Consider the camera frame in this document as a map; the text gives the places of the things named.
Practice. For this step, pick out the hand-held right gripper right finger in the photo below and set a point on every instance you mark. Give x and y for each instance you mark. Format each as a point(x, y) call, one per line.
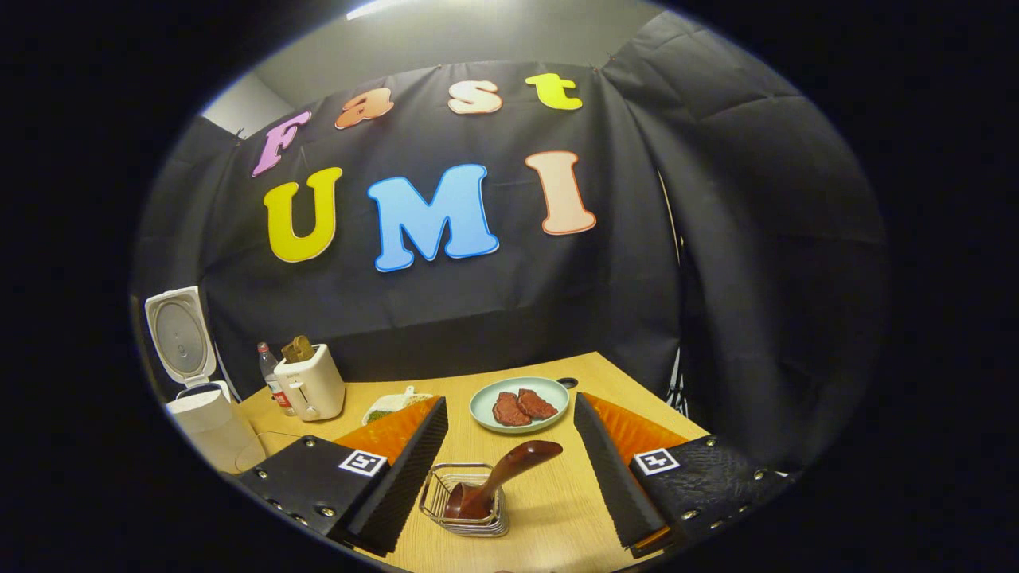
point(617, 485)

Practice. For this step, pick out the pale green plate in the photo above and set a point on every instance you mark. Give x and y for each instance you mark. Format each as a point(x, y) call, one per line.
point(482, 406)

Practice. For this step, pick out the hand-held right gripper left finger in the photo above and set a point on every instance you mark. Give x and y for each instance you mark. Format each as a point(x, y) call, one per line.
point(398, 485)

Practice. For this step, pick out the brown wooden spoon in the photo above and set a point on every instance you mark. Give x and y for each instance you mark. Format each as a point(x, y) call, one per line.
point(509, 469)

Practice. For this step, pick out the white rice cooker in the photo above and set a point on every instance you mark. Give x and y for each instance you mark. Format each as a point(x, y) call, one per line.
point(215, 430)

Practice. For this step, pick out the ceiling light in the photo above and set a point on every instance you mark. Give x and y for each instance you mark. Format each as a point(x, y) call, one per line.
point(374, 8)

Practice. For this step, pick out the red meat slice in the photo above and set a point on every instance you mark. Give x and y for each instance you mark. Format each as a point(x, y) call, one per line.
point(537, 404)
point(509, 410)

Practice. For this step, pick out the brown bread slice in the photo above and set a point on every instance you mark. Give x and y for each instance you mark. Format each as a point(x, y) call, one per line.
point(298, 350)

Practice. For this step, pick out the white divided dish of beans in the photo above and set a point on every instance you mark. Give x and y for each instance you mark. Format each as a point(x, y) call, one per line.
point(386, 406)

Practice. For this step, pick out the white toaster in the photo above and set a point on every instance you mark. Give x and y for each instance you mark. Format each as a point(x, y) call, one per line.
point(314, 390)

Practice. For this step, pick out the clear plastic water bottle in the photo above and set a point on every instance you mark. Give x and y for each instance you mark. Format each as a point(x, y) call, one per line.
point(276, 386)

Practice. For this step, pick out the black backdrop cloth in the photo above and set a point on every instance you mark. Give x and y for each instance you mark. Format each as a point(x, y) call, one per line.
point(493, 310)

